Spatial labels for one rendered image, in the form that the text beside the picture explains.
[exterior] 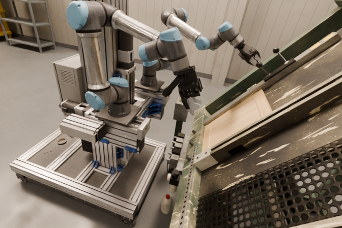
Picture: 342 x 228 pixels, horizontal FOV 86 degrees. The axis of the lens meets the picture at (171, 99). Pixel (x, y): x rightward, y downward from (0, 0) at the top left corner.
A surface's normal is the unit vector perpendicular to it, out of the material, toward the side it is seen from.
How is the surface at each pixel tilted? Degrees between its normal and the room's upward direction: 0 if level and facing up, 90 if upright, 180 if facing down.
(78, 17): 83
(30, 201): 0
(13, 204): 0
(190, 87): 90
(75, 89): 90
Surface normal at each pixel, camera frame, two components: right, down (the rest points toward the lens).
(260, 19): -0.29, 0.45
